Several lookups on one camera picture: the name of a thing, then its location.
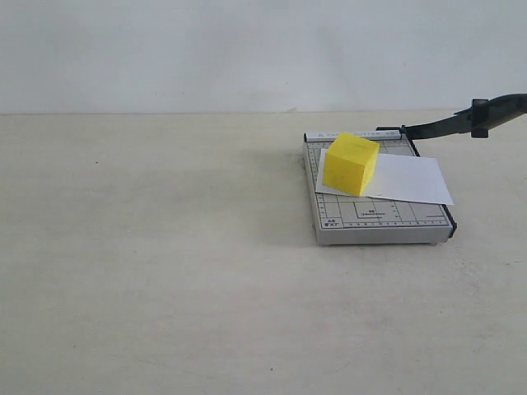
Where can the yellow foam cube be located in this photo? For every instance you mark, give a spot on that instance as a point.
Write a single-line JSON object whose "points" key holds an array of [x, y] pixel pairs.
{"points": [[349, 163]]}

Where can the white paper sheet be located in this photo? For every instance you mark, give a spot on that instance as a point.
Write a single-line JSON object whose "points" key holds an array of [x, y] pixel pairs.
{"points": [[408, 179]]}

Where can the black cutter blade arm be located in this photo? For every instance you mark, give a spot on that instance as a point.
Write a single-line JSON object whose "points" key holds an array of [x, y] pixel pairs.
{"points": [[477, 120]]}

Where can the grey paper cutter base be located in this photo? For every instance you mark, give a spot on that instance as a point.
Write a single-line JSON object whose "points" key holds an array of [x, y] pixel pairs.
{"points": [[342, 220]]}

